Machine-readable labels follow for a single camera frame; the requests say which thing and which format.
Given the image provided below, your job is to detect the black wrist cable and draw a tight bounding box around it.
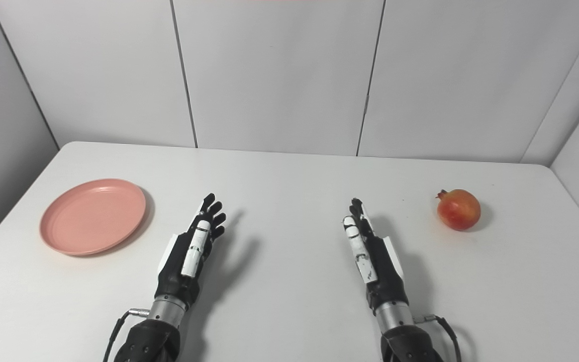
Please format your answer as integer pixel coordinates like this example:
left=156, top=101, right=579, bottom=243
left=103, top=308, right=150, bottom=362
left=413, top=314, right=463, bottom=362

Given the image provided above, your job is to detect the red pomegranate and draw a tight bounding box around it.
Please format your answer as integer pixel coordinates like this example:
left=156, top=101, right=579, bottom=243
left=436, top=189, right=481, bottom=231

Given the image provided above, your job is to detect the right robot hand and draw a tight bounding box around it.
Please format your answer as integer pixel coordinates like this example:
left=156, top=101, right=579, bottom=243
left=342, top=198, right=410, bottom=313

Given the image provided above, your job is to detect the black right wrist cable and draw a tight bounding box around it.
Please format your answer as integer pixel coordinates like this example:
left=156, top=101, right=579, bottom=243
left=413, top=314, right=463, bottom=362

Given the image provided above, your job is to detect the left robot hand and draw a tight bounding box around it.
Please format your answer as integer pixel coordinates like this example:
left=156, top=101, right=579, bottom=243
left=154, top=193, right=227, bottom=309

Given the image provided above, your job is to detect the pink round plate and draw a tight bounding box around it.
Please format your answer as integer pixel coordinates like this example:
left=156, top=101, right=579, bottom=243
left=39, top=178, right=147, bottom=256

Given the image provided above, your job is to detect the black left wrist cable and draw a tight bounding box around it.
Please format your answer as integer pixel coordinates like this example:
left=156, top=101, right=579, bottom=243
left=103, top=308, right=150, bottom=362

